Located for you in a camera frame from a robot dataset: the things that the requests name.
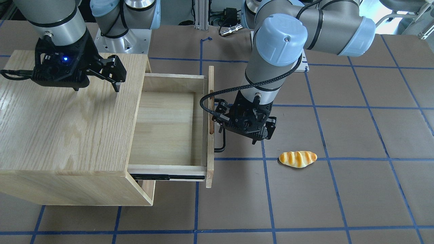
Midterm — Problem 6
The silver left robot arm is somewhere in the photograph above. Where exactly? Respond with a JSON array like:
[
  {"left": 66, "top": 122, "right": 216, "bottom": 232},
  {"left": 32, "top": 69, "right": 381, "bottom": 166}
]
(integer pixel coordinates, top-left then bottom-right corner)
[{"left": 207, "top": 0, "right": 376, "bottom": 143}]

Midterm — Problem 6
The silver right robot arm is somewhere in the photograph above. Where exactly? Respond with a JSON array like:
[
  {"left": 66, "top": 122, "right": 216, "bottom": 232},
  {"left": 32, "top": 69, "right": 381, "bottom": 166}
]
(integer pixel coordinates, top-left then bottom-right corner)
[{"left": 1, "top": 0, "right": 161, "bottom": 92}]

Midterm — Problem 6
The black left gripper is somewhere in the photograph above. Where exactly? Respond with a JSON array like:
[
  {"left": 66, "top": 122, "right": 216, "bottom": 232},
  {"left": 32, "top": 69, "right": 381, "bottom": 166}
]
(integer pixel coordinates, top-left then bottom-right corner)
[{"left": 212, "top": 91, "right": 277, "bottom": 145}]

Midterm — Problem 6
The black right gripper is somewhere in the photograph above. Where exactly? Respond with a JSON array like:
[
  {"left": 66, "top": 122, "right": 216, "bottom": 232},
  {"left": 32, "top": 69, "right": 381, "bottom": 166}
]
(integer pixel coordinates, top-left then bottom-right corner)
[{"left": 31, "top": 35, "right": 127, "bottom": 93}]

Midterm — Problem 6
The toy bread roll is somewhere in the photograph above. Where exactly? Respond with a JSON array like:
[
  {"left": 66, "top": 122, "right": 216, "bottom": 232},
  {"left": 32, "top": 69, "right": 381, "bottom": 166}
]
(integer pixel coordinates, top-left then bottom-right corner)
[{"left": 278, "top": 151, "right": 317, "bottom": 168}]

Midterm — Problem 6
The light wooden drawer cabinet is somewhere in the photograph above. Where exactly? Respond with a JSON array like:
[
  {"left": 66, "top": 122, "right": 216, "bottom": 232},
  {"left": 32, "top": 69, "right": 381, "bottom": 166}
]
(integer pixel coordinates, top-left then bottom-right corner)
[{"left": 0, "top": 54, "right": 155, "bottom": 206}]

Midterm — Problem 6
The black power adapter box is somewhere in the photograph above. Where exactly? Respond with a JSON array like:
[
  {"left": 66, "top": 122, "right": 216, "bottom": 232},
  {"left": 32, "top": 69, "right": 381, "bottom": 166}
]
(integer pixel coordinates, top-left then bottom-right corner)
[{"left": 223, "top": 7, "right": 238, "bottom": 22}]

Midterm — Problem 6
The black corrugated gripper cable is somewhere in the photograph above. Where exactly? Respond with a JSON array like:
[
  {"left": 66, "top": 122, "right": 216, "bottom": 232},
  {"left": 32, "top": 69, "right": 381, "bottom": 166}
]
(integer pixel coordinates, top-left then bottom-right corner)
[{"left": 199, "top": 0, "right": 322, "bottom": 119}]

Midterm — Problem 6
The aluminium frame post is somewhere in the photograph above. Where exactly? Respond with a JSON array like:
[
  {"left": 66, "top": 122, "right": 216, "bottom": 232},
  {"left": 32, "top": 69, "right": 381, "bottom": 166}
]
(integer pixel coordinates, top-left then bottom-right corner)
[{"left": 194, "top": 0, "right": 210, "bottom": 31}]

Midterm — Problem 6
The silver cable connector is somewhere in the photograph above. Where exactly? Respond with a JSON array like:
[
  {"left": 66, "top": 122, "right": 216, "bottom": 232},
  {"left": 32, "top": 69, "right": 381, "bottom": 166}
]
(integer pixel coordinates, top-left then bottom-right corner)
[{"left": 219, "top": 24, "right": 244, "bottom": 37}]

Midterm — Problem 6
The black metal drawer handle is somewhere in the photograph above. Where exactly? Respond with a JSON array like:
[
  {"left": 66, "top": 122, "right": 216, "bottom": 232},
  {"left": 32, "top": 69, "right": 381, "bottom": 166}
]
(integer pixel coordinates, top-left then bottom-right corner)
[{"left": 211, "top": 98, "right": 226, "bottom": 153}]

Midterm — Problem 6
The wooden drawer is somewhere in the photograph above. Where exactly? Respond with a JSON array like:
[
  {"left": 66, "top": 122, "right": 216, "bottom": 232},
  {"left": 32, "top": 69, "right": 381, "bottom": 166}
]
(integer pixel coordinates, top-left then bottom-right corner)
[{"left": 127, "top": 66, "right": 214, "bottom": 188}]

